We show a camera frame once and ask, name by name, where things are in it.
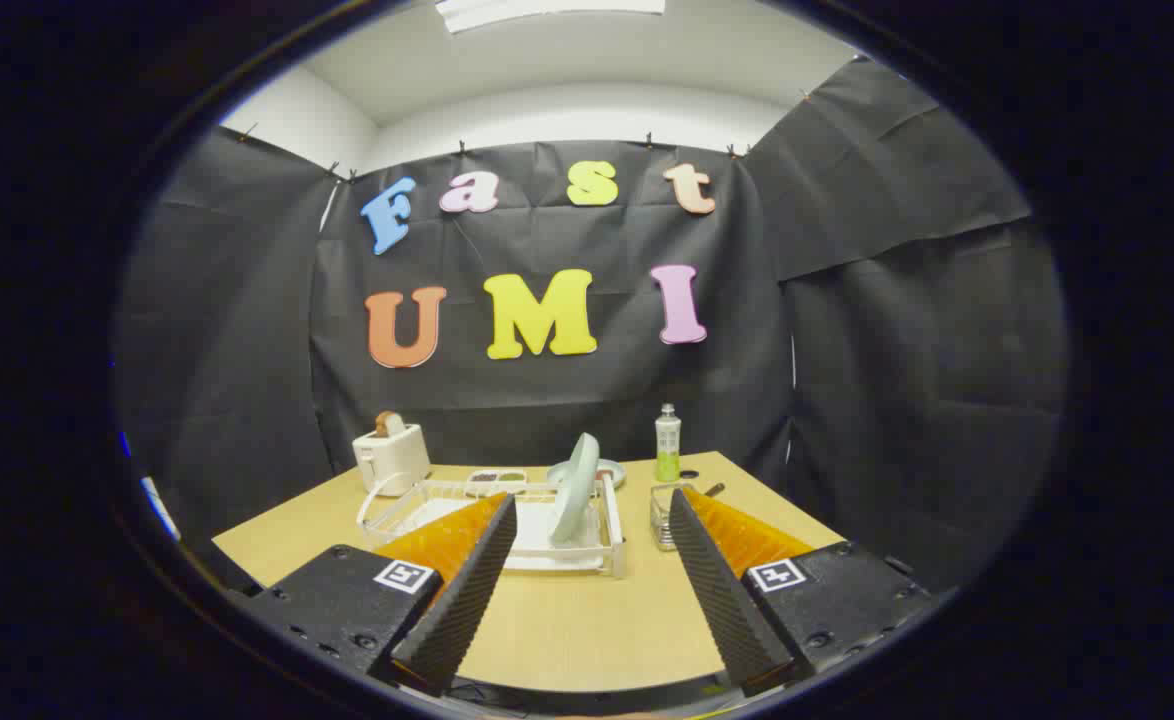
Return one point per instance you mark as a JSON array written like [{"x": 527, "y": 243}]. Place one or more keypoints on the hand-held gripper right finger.
[{"x": 722, "y": 600}]

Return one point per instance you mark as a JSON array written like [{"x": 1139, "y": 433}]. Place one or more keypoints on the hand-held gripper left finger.
[{"x": 467, "y": 600}]

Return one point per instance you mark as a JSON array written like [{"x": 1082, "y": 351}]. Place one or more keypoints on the pale green plate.
[{"x": 575, "y": 490}]

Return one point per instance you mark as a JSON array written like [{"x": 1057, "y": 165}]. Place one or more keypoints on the small pale green dish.
[{"x": 612, "y": 473}]

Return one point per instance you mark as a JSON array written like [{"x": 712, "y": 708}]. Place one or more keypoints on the white drain tray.
[{"x": 537, "y": 530}]

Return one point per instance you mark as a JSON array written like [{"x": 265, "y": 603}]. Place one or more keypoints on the white divided condiment tray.
[{"x": 497, "y": 478}]

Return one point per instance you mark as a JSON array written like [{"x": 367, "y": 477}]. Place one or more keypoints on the white toaster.
[{"x": 392, "y": 460}]

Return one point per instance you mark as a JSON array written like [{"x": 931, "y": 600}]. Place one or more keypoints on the white and green bottle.
[{"x": 667, "y": 445}]

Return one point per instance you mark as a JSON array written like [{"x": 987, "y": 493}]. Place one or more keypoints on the brown bread slice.
[{"x": 388, "y": 423}]

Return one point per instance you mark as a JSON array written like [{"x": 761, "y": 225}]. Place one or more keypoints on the white plastic device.
[{"x": 159, "y": 507}]

